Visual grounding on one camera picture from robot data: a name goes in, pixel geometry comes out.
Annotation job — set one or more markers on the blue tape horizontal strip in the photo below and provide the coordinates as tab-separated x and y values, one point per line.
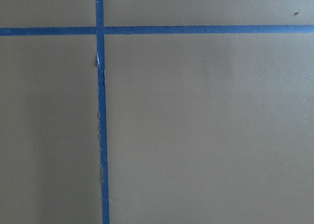
156	30

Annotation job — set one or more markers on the brown paper table cover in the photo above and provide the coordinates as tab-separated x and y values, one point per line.
202	129

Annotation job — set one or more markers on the blue tape vertical strip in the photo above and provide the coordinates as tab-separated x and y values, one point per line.
100	37

